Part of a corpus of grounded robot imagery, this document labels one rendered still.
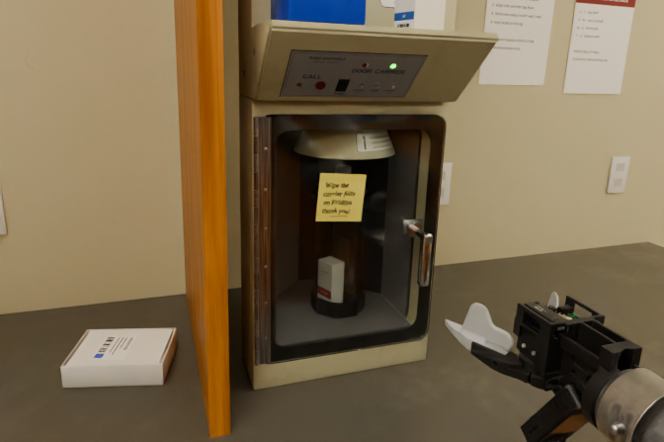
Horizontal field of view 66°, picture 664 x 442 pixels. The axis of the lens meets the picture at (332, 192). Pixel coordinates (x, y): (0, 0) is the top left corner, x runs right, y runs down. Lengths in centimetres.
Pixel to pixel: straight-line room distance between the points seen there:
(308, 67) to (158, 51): 53
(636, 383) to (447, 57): 45
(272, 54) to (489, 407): 63
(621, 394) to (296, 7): 52
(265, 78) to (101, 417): 56
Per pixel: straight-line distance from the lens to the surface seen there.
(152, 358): 94
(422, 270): 84
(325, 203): 79
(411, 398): 90
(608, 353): 56
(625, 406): 54
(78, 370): 96
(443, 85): 79
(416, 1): 73
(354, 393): 90
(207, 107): 64
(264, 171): 75
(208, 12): 64
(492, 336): 64
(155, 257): 124
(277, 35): 64
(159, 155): 118
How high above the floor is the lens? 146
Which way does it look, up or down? 14 degrees down
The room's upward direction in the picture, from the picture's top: 2 degrees clockwise
